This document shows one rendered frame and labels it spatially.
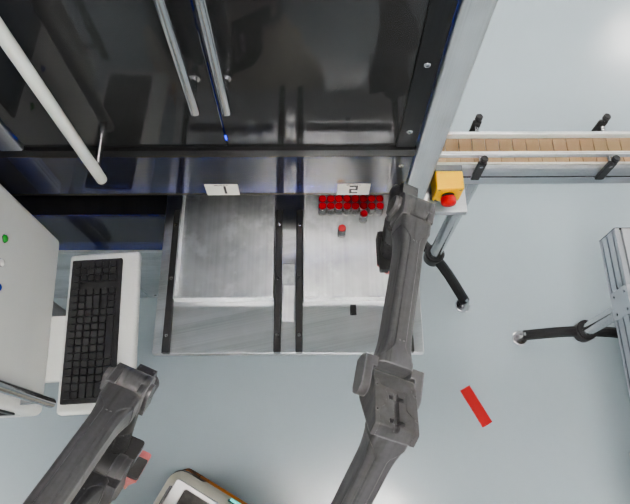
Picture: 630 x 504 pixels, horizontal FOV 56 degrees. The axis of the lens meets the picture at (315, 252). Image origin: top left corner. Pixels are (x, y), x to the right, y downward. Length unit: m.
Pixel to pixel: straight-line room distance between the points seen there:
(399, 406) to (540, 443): 1.62
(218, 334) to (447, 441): 1.18
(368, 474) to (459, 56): 0.73
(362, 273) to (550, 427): 1.22
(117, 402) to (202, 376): 1.45
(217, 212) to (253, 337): 0.37
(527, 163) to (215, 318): 0.96
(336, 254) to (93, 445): 0.88
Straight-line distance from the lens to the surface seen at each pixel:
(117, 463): 1.19
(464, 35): 1.12
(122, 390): 1.06
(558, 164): 1.83
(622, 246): 2.24
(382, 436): 0.94
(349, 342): 1.56
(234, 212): 1.69
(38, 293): 1.72
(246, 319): 1.58
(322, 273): 1.61
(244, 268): 1.62
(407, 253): 1.12
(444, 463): 2.44
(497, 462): 2.49
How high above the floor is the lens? 2.39
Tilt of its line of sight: 68 degrees down
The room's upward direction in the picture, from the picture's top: straight up
